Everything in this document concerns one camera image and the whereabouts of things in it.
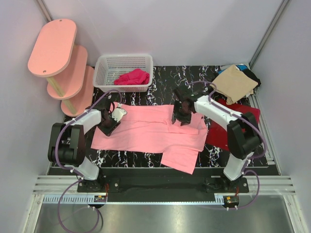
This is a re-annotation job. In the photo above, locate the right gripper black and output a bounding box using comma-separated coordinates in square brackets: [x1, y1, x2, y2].
[171, 101, 192, 127]

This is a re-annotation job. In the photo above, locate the light pink t shirt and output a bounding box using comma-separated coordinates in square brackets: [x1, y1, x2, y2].
[91, 104, 208, 174]

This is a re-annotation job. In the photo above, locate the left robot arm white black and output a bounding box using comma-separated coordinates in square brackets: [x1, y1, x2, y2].
[48, 98, 127, 192]

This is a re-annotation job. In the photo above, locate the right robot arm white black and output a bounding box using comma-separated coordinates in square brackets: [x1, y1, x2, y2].
[172, 86, 266, 193]

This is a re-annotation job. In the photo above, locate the red plastic folding board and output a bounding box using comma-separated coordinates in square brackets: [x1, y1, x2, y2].
[206, 99, 260, 151]

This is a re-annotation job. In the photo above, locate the magenta t shirt in basket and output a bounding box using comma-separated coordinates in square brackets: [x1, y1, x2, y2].
[114, 68, 150, 85]

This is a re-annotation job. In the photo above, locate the white plastic laundry basket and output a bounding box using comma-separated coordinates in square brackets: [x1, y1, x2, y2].
[93, 53, 154, 93]

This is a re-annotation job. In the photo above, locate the beige folded t shirt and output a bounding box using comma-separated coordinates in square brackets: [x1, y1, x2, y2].
[212, 65, 259, 105]

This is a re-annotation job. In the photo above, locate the blue folded garment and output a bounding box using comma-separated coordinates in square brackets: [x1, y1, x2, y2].
[218, 64, 249, 74]

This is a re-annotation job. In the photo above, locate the black folded garment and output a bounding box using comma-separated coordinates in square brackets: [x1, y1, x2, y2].
[243, 69, 261, 92]

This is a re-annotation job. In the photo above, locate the pink three tier shelf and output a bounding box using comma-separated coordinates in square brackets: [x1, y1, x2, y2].
[28, 18, 94, 117]

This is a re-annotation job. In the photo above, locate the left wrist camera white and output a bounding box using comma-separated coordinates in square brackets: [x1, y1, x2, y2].
[111, 102, 127, 122]

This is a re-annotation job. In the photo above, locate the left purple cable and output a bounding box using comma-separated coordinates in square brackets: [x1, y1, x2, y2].
[55, 89, 123, 233]

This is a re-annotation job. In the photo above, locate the purple cable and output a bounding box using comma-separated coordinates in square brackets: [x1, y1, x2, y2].
[187, 81, 269, 211]
[55, 89, 123, 233]

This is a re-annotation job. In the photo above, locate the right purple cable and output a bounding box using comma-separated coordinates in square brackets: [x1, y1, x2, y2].
[187, 81, 269, 211]

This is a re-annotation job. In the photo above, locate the aluminium frame rail front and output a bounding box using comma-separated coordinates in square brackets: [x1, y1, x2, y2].
[33, 175, 295, 205]

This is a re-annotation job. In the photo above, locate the left corner aluminium post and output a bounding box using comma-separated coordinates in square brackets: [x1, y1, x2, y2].
[34, 0, 53, 22]

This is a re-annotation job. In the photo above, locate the corner aluminium post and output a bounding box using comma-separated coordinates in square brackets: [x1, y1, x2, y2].
[34, 0, 53, 22]
[249, 0, 291, 69]

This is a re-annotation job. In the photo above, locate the right corner aluminium post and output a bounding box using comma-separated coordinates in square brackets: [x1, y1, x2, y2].
[249, 0, 291, 69]

